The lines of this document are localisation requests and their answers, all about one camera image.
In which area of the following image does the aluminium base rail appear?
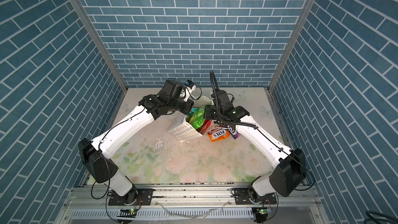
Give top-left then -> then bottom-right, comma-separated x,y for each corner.
56,184 -> 328,224

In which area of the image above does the red snack packet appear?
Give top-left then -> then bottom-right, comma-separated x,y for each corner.
198,120 -> 217,134

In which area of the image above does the white patterned paper bag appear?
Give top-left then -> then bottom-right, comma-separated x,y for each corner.
168,96 -> 212,142

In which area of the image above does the purple Fox's raspberry candy bag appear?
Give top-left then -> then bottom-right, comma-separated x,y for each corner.
226,125 -> 241,140

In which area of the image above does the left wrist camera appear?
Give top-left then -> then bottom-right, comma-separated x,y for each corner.
183,80 -> 196,102

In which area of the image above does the black cable bottom corner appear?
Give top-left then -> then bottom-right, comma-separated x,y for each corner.
365,211 -> 398,224

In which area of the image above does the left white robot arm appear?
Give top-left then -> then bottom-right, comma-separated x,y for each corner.
78,79 -> 197,205

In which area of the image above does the green snack packet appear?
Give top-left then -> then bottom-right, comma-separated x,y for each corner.
186,105 -> 206,130

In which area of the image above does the orange Fox's fruits candy bag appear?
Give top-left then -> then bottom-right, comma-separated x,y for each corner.
207,128 -> 230,142

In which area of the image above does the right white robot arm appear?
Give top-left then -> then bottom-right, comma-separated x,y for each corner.
204,89 -> 310,202

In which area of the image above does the white cable on rail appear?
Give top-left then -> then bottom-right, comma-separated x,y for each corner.
154,200 -> 231,219

